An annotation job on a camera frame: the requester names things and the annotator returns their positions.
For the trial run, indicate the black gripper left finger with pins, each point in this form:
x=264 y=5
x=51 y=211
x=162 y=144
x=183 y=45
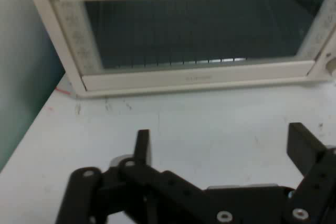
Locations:
x=147 y=190

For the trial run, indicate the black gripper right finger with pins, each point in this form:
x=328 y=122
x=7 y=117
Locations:
x=315 y=182

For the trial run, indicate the glass oven door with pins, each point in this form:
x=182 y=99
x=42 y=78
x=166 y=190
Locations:
x=197 y=27

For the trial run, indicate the silver oven knob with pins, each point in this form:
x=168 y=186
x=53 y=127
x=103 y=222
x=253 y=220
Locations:
x=331 y=64

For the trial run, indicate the cream toaster oven body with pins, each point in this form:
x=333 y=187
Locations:
x=47 y=24

